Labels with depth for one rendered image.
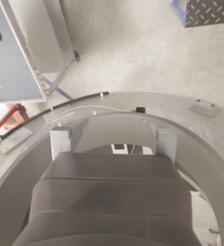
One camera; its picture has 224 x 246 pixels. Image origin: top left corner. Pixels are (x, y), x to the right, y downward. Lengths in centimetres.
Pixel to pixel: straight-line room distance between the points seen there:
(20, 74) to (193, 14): 86
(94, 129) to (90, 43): 84
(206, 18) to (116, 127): 61
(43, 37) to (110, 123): 75
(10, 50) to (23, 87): 20
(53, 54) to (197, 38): 104
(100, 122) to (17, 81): 52
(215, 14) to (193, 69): 79
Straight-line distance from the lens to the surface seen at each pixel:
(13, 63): 105
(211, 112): 92
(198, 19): 87
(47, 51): 136
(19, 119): 197
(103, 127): 91
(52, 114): 108
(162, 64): 156
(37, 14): 131
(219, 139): 82
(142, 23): 146
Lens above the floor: 143
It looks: 48 degrees down
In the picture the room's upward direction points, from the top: 167 degrees counter-clockwise
